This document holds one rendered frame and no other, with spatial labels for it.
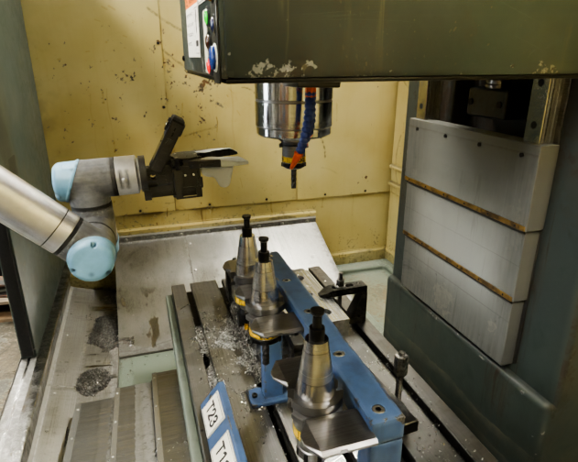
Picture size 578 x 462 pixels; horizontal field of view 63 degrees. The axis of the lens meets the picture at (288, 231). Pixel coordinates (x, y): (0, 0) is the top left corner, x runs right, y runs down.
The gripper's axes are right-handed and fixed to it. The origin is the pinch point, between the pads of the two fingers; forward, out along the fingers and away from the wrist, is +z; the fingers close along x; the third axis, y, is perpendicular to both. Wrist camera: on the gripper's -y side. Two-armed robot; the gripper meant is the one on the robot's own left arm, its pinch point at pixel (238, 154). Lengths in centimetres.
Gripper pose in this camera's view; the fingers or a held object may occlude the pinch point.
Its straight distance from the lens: 99.7
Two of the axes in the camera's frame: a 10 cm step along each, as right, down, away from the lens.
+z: 9.5, -1.4, 2.8
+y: 0.3, 9.3, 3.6
